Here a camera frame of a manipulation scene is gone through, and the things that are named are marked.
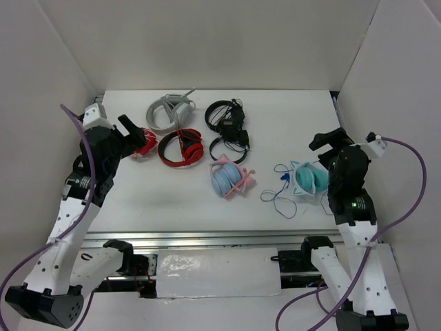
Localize aluminium rail frame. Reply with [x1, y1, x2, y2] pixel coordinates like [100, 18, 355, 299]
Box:
[82, 230, 345, 277]

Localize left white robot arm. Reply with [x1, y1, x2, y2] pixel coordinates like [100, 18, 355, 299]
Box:
[1, 114, 146, 329]

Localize black headphones lower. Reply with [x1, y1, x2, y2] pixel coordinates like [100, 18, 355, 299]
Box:
[209, 129, 250, 164]

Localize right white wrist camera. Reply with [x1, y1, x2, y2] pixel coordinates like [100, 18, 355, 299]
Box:
[365, 132, 387, 159]

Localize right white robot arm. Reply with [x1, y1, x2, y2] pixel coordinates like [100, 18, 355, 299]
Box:
[300, 128, 409, 330]

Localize folded red headphones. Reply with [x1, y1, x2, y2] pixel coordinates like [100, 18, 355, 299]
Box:
[130, 128, 158, 161]

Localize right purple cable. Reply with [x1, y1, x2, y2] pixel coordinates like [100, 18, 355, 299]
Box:
[275, 136, 428, 331]

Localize white grey headphones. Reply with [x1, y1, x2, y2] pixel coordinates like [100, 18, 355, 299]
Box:
[145, 88, 196, 136]

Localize black headphones upper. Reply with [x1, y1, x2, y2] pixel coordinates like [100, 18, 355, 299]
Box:
[205, 99, 245, 135]

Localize white foil covered plate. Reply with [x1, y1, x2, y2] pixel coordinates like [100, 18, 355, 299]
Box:
[156, 248, 282, 299]

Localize red black headphones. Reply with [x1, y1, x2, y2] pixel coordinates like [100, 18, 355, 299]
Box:
[157, 128, 204, 168]

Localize teal cat ear headphones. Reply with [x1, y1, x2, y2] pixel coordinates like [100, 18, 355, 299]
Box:
[289, 161, 329, 202]

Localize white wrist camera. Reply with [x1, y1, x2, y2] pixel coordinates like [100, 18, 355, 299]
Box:
[365, 132, 387, 159]
[82, 103, 109, 130]

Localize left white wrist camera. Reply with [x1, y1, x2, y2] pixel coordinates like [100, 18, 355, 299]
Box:
[82, 103, 109, 130]

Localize blue pink cat headphones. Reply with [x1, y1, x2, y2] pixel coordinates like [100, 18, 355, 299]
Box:
[210, 154, 256, 200]

